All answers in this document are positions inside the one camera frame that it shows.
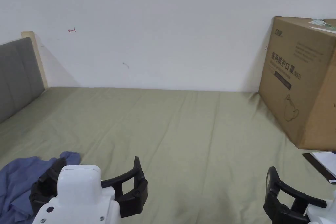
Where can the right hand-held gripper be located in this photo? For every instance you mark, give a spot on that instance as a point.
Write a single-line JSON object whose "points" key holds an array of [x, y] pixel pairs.
{"points": [[324, 211]]}

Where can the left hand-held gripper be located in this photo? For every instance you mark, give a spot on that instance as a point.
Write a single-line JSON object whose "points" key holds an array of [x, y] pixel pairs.
{"points": [[78, 195]]}

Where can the black-edged white flat board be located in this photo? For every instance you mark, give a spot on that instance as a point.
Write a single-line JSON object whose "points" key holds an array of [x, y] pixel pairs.
{"points": [[325, 163]]}

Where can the blue shirt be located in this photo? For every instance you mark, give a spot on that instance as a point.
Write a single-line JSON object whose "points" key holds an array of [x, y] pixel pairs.
{"points": [[15, 176]]}

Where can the bed with pale green sheet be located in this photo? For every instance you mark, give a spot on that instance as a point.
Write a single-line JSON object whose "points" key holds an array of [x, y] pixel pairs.
{"points": [[170, 129]]}

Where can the large brown cardboard carton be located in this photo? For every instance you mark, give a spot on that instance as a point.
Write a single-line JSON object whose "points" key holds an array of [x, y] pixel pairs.
{"points": [[294, 82]]}

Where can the grey padded headboard wooden frame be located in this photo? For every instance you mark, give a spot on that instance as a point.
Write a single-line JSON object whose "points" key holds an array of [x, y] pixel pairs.
{"points": [[18, 77]]}

